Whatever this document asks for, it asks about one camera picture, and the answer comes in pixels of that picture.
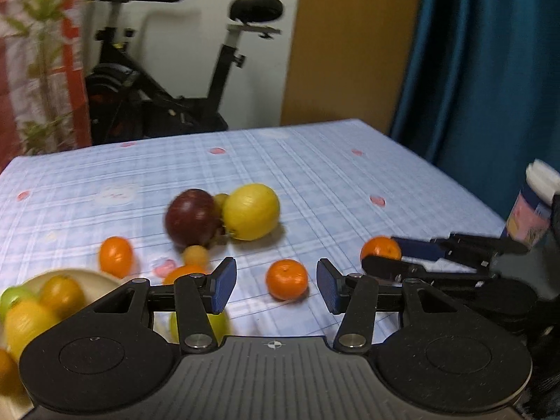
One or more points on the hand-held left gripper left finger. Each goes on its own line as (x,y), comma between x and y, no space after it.
(223,284)

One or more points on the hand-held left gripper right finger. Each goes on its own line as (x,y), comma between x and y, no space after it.
(328,286)

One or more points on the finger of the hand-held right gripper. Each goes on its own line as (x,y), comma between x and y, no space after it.
(420,248)
(393,267)

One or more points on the small orange tangerine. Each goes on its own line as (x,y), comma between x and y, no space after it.
(380,248)
(286,279)
(116,257)

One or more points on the small yellow round fruit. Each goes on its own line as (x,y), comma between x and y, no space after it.
(195,254)
(220,201)

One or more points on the green round fruit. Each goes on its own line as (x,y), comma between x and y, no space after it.
(13,299)
(221,326)

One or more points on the orange mandarin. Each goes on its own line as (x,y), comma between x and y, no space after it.
(5,369)
(61,295)
(179,271)

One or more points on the purple mangosteen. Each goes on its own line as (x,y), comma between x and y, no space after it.
(192,218)

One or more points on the large yellow lemon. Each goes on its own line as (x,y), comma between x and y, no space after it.
(250,212)
(26,328)

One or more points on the cream round plate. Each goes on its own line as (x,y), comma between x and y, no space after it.
(103,281)

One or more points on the pink and blue bottle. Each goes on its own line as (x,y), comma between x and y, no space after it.
(529,214)

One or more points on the blue checked tablecloth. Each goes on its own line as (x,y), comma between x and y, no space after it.
(328,175)

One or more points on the black exercise bike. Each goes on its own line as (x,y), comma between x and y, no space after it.
(175,113)

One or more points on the blue curtain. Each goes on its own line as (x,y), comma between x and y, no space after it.
(481,74)

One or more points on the wooden door panel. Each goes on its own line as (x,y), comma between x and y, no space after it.
(350,52)

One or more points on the printed wall tapestry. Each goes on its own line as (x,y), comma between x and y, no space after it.
(39,74)

